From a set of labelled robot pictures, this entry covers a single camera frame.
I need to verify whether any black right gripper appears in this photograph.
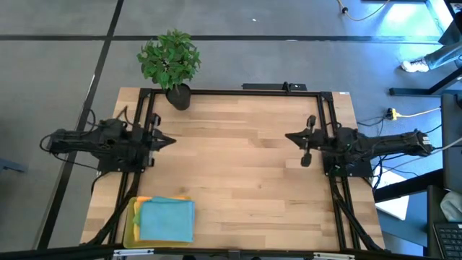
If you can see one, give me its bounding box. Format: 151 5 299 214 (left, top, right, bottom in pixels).
284 115 336 168

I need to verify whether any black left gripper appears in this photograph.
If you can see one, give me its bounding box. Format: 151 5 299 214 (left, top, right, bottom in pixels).
139 113 178 168

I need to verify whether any orange microfiber towel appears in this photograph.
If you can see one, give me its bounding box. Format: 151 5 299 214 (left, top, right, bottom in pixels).
134 195 191 242

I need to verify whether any teal microfiber towel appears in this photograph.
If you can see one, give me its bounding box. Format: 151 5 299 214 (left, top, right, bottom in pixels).
139 196 196 243

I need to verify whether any potted green plant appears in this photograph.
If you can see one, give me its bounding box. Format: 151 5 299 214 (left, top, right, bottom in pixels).
136 28 202 111

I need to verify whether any yellow plastic bin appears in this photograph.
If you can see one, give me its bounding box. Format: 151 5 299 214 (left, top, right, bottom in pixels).
122 196 194 249

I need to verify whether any white flat box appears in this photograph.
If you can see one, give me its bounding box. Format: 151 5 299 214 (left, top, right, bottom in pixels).
374 165 411 222

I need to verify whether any person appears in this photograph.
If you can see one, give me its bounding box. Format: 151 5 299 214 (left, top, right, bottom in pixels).
400 10 462 74

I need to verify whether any black desk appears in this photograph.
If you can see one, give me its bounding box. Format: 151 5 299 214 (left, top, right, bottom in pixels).
373 92 462 260

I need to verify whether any grey cloth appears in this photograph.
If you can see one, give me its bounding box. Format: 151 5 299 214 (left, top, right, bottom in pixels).
440 190 462 223

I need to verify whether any black keyboard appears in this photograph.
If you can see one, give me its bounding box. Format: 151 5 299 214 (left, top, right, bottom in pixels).
432 220 462 259

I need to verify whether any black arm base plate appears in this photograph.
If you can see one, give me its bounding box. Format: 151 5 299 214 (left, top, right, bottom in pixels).
322 151 375 178
96 150 146 173

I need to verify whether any black bar bracket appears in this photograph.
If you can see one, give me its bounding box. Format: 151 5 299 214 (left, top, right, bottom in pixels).
241 82 308 92

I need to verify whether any black table frame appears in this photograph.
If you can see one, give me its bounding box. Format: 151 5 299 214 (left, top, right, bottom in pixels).
81 87 389 254

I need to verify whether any yellow extension cord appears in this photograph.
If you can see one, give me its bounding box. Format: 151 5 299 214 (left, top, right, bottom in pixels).
385 106 442 122

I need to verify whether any silver aluminium bracket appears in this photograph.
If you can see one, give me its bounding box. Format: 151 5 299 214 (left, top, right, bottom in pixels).
113 248 155 257
313 251 357 260

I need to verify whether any black desk frame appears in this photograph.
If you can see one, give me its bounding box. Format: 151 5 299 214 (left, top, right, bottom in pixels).
388 0 462 98

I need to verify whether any tan floor cable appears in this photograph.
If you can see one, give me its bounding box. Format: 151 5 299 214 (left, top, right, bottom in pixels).
336 0 391 22

